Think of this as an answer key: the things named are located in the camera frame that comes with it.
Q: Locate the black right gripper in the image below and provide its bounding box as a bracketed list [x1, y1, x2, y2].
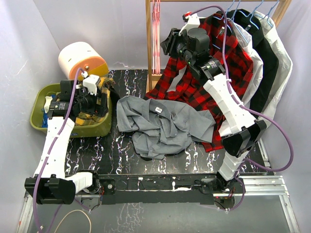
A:
[160, 29, 194, 66]

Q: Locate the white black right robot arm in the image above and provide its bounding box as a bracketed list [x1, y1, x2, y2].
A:
[160, 28, 266, 193]

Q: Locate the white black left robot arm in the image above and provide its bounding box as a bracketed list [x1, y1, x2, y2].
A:
[24, 80, 112, 204]

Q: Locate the yellow plaid shirt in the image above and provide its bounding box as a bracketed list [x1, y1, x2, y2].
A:
[55, 76, 115, 127]

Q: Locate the red black plaid shirt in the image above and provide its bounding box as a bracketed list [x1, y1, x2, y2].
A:
[144, 13, 253, 152]

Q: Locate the light grey white shirt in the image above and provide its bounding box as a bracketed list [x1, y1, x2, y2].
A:
[254, 11, 293, 119]

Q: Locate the olive green laundry basket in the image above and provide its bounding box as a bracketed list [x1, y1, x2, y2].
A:
[30, 83, 112, 138]

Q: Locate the pink hangers bundle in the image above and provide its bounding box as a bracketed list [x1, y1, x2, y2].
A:
[152, 0, 160, 75]

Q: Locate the white cloth in basket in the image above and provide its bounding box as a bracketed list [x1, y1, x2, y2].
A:
[44, 96, 53, 113]

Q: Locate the blue cloth in basket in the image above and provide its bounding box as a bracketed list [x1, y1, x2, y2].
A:
[41, 108, 53, 128]

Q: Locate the white orange cylinder container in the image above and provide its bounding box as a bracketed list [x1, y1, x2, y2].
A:
[58, 42, 109, 80]

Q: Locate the wooden clothes rack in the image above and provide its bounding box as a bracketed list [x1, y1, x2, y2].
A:
[145, 0, 292, 92]

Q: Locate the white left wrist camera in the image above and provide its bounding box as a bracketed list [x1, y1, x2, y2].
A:
[81, 71, 101, 96]

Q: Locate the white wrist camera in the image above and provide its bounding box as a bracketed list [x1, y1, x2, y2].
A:
[179, 12, 203, 36]
[81, 71, 101, 96]

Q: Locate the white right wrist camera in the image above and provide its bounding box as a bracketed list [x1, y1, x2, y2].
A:
[179, 12, 203, 36]

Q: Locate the blue wire hanger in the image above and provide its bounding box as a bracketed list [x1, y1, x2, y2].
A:
[238, 0, 264, 30]
[254, 0, 280, 29]
[213, 1, 235, 50]
[225, 1, 251, 45]

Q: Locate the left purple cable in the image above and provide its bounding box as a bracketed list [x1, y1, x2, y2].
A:
[33, 67, 93, 233]

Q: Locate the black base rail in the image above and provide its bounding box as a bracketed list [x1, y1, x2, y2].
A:
[97, 173, 243, 205]

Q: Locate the beige cable on floor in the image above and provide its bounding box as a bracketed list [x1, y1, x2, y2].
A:
[52, 209, 92, 233]

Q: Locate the aluminium frame rail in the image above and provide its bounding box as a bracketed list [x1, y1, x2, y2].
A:
[16, 138, 299, 233]

